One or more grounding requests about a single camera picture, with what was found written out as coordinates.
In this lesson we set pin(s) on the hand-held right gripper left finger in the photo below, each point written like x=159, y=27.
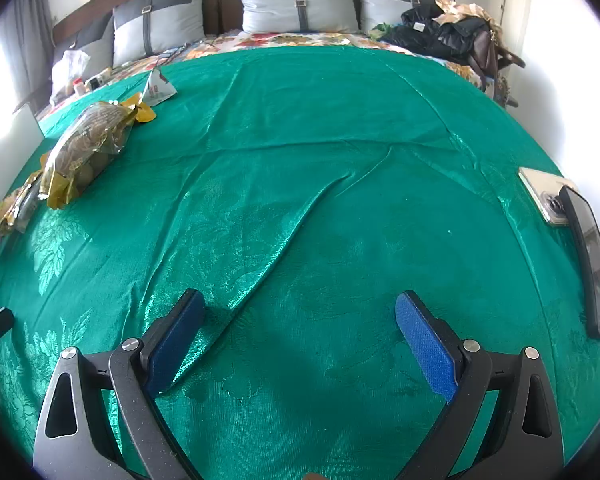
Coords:
x=177, y=340

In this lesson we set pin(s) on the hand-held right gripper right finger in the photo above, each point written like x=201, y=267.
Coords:
x=425, y=340

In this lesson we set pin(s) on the large clear bag round snacks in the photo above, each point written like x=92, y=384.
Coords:
x=90, y=140

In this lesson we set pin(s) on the black smartphone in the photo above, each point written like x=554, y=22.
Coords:
x=592, y=260

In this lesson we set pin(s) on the gold smartphone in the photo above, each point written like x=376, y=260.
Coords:
x=540, y=187

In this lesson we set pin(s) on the green patterned blanket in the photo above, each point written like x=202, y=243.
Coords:
x=300, y=185

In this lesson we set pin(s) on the flat yellow snack packet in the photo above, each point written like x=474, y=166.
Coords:
x=146, y=111

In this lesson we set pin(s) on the silver white snack packet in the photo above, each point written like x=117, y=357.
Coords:
x=159, y=89

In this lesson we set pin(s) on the small orange-capped bottle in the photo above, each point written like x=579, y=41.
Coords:
x=80, y=87

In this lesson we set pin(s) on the white plastic bag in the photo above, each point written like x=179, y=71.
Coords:
x=67, y=67

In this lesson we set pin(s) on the brown handbag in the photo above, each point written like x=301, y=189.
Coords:
x=485, y=55

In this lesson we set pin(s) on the grey curtain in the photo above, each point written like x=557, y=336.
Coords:
x=27, y=35

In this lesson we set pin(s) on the black jacket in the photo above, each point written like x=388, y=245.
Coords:
x=440, y=40

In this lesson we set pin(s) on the green cloth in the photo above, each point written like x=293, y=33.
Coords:
x=381, y=31

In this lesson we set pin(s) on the floral bedsheet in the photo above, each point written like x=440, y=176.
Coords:
x=290, y=40

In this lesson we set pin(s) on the beige patterned cloth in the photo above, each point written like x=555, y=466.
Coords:
x=462, y=10

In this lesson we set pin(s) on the brown headboard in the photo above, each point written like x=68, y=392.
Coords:
x=225, y=5

